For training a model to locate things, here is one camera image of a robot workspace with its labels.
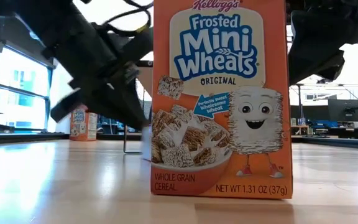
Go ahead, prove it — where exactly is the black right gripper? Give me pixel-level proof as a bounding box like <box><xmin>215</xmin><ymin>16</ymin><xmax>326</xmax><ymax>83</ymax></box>
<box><xmin>287</xmin><ymin>8</ymin><xmax>358</xmax><ymax>86</ymax></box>

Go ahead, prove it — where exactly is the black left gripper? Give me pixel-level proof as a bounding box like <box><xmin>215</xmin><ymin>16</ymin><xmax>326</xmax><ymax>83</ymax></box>
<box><xmin>50</xmin><ymin>37</ymin><xmax>147</xmax><ymax>131</ymax></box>

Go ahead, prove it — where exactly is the black computer monitor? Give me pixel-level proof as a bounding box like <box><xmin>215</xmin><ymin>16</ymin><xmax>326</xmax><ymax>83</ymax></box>
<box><xmin>327</xmin><ymin>98</ymin><xmax>358</xmax><ymax>123</ymax></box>

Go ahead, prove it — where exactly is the small wooden table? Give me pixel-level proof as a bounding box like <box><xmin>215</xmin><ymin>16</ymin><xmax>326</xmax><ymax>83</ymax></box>
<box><xmin>290</xmin><ymin>124</ymin><xmax>310</xmax><ymax>136</ymax></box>

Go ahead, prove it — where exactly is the large glass window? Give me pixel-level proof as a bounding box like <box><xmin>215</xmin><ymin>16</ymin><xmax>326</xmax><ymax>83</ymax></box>
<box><xmin>0</xmin><ymin>46</ymin><xmax>55</xmax><ymax>131</ymax></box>

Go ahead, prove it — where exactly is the wooden shelf with black frame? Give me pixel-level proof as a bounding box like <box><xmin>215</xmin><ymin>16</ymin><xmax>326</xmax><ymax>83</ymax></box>
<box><xmin>122</xmin><ymin>60</ymin><xmax>154</xmax><ymax>155</ymax></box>

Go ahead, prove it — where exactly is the black metal gantry frame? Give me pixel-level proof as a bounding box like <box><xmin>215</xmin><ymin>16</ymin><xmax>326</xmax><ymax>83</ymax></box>
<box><xmin>292</xmin><ymin>82</ymin><xmax>358</xmax><ymax>108</ymax></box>

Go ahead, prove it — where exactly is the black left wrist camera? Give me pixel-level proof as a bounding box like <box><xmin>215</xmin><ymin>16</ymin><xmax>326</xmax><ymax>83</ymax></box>
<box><xmin>113</xmin><ymin>26</ymin><xmax>154</xmax><ymax>68</ymax></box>

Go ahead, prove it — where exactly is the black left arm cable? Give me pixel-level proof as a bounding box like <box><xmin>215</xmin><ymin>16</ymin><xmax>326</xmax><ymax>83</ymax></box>
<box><xmin>103</xmin><ymin>0</ymin><xmax>154</xmax><ymax>34</ymax></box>

